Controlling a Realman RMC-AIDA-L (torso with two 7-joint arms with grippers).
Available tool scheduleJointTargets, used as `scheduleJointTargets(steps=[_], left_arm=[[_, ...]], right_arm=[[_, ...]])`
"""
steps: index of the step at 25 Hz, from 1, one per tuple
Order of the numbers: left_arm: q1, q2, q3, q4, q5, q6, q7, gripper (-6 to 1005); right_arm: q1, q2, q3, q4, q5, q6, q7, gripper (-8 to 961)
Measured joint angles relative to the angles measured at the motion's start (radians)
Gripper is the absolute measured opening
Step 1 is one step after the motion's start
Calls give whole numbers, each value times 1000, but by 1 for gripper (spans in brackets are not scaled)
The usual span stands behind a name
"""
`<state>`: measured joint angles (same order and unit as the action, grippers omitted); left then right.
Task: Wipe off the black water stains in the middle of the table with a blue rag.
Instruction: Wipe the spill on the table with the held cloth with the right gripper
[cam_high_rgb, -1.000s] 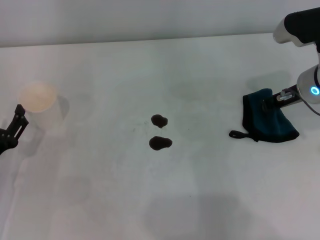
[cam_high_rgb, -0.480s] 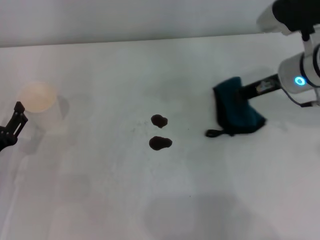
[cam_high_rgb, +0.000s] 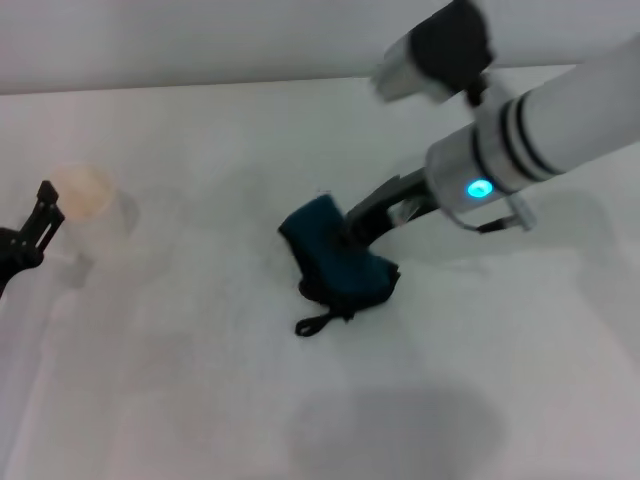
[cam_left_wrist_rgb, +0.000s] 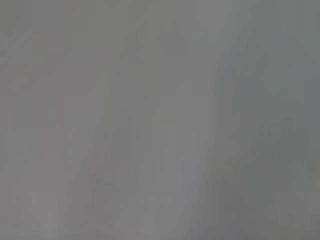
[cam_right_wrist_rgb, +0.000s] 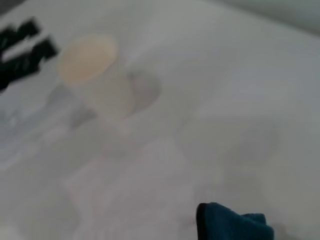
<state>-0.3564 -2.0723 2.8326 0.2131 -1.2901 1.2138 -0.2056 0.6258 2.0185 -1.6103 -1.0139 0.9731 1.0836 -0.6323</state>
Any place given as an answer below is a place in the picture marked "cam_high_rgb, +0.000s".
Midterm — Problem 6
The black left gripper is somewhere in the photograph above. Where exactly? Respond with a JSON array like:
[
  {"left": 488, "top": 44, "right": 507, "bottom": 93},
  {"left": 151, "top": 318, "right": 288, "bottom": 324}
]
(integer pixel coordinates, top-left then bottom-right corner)
[{"left": 0, "top": 179, "right": 66, "bottom": 296}]

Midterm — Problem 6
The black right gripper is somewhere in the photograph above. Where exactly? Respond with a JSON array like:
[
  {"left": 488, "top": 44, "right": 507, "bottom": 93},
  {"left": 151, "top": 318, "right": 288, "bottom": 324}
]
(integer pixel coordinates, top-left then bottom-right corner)
[{"left": 339, "top": 167, "right": 434, "bottom": 249}]

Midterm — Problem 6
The translucent white plastic cup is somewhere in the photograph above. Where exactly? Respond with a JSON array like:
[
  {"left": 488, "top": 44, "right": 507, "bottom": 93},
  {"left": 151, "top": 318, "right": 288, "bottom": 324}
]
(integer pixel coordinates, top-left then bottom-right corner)
[{"left": 53, "top": 162, "right": 121, "bottom": 261}]

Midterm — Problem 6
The blue rag with black trim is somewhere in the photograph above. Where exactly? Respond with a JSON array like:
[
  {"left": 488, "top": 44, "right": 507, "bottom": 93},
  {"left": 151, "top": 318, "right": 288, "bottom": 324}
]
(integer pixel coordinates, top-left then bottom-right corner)
[{"left": 278, "top": 195, "right": 401, "bottom": 337}]

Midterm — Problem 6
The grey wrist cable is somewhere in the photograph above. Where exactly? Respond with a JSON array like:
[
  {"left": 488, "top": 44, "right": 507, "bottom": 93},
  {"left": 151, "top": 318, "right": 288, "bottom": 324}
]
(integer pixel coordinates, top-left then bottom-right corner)
[{"left": 469, "top": 194, "right": 537, "bottom": 235}]

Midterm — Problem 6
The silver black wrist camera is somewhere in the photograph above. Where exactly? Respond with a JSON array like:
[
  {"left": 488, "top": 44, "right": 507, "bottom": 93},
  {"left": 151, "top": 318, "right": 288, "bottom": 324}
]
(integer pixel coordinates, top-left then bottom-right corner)
[{"left": 369, "top": 0, "right": 497, "bottom": 106}]

